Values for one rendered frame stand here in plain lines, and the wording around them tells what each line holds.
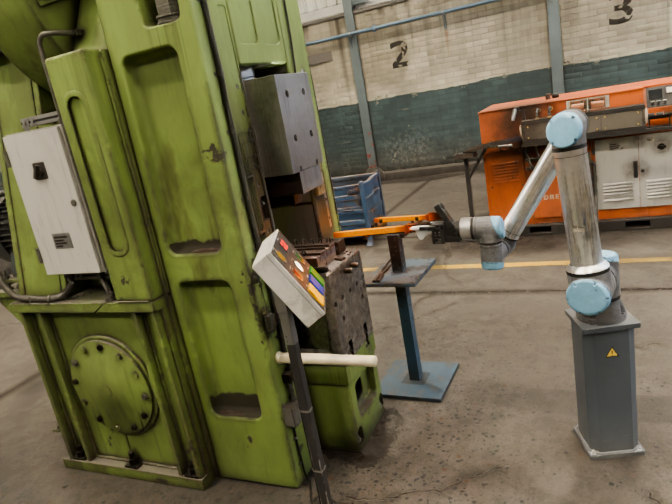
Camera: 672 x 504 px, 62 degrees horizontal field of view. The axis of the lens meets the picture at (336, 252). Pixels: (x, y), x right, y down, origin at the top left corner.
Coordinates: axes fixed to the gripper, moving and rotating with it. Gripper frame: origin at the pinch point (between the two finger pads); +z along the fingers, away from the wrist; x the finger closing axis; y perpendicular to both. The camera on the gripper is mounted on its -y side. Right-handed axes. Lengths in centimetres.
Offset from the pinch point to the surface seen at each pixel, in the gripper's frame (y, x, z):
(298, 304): 6, -71, 20
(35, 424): 111, -23, 256
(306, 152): -36, -3, 42
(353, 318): 44, 1, 35
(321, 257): 10.2, -7.6, 41.6
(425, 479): 106, -26, 0
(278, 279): -4, -73, 24
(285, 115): -53, -15, 43
